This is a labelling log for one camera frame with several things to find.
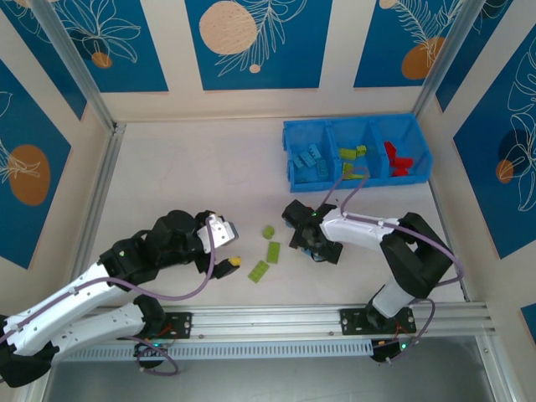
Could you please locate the black controller board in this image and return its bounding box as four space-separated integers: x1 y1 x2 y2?
134 341 178 358
371 339 410 364

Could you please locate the purple cable loop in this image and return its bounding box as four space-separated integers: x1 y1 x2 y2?
132 333 181 377

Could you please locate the grey slotted cable duct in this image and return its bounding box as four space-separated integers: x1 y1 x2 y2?
62 339 374 363

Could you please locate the blue three-compartment plastic bin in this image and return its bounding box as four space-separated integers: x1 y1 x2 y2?
282 111 434 193

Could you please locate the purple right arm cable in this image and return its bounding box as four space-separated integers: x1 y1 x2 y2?
322 167 466 365

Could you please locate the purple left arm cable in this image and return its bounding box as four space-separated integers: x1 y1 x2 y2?
0 215 219 348

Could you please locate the blue floral wall panel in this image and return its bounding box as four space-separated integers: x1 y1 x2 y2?
0 58 73 270
0 0 88 121
53 0 170 94
185 0 335 91
353 0 472 90
435 0 536 113
453 37 536 260
520 301 536 332

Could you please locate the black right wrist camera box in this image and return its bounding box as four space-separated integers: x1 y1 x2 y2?
281 199 314 230

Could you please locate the aluminum frame post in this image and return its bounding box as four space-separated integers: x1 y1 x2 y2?
29 0 117 131
412 0 491 122

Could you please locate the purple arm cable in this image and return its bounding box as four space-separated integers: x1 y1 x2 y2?
322 167 466 365
0 215 219 348

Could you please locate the aluminum table edge rail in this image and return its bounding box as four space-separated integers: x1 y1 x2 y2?
70 124 126 269

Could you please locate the aluminum base mounting rail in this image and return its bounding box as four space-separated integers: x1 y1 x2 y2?
161 303 493 339

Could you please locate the aluminum frame beam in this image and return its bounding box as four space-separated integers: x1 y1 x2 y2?
20 376 55 402
475 334 510 402

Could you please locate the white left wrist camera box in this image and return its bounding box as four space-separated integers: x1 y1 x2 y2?
196 214 240 255

